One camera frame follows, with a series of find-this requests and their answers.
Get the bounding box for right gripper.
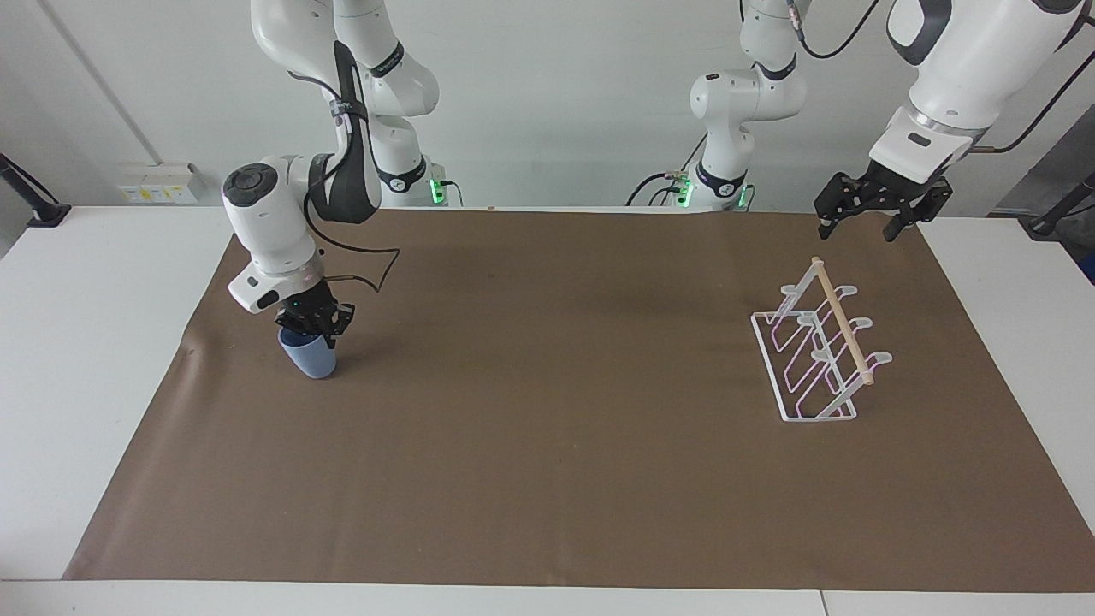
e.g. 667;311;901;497
274;289;357;352

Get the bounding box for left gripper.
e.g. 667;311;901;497
813;163;954;244

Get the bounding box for blue cup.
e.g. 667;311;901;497
277;329;338;381

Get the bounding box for black stand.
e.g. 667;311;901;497
1026;170;1095;238
0;153;73;228

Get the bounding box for white wire cup holder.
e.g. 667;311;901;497
750;256;894;425

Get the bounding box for white wall socket box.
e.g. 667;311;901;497
117;162;207;205

